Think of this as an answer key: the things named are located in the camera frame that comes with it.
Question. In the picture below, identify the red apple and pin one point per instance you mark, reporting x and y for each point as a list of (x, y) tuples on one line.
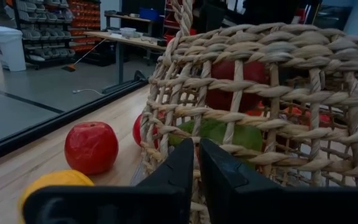
[(91, 148), (255, 73), (137, 130)]

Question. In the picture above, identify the grey woven placemat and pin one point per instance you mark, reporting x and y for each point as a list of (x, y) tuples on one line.
[(137, 177)]

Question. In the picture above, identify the orange bin storage rack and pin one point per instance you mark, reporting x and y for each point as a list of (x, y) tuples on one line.
[(85, 21)]

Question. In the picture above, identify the white trash bin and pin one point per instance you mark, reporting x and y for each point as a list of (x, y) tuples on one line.
[(8, 46)]

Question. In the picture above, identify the black aluminium rig frame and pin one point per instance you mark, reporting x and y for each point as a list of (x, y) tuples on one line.
[(26, 133)]

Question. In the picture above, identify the blue box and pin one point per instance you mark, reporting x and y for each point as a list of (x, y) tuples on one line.
[(148, 13)]

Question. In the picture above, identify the yellow lemon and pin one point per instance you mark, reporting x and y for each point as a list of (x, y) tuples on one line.
[(57, 179)]

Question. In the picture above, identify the green chili pepper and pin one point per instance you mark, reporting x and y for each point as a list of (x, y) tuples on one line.
[(183, 130)]

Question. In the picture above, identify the grey bin storage rack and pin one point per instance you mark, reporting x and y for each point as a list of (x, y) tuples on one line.
[(42, 31)]

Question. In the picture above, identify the orange broom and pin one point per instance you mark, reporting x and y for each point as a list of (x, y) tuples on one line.
[(70, 67)]

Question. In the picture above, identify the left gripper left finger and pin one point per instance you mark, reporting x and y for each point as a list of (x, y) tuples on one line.
[(120, 205)]

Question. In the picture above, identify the green pear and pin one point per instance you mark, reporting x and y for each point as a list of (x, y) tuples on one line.
[(247, 138)]

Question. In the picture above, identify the red tomato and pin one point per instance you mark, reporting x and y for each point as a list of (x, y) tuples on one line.
[(255, 111)]

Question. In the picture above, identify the clear plastic container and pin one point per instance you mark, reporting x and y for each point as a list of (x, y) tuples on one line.
[(127, 31)]

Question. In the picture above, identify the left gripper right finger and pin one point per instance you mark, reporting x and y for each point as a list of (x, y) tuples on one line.
[(275, 205)]

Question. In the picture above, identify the red bin cabinet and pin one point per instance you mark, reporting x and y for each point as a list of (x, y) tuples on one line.
[(169, 21)]

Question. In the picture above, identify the wooden workbench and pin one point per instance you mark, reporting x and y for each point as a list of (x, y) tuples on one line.
[(129, 40)]

